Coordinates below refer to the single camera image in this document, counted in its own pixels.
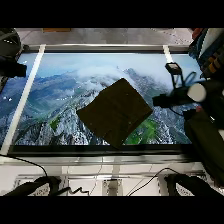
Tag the brown garment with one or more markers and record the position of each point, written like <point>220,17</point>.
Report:
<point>115,111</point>

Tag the heap of clothes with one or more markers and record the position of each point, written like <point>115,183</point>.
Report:
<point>209,50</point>

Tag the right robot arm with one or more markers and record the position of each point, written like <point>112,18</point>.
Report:
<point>197,92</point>

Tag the silver frame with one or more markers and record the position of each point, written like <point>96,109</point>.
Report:
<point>110,160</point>

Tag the black garment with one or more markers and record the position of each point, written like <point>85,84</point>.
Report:
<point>204,140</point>

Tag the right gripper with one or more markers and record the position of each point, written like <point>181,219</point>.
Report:
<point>164,100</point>

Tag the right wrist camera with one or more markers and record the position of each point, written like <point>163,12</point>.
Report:
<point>173,68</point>

